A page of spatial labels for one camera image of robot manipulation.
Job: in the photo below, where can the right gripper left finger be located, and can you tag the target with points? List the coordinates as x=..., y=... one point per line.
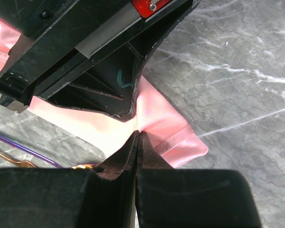
x=100, y=197

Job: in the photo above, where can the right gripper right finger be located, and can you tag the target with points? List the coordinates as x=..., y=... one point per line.
x=190, y=198

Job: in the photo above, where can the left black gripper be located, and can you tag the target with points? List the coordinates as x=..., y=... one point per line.
x=85, y=55

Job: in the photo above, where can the gold spoon with purple handle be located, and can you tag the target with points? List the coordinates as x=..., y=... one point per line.
x=29, y=151

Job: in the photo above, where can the pink satin napkin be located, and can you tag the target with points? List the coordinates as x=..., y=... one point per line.
x=170, y=134

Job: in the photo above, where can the rose gold fork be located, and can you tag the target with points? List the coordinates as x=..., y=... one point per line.
x=19, y=164

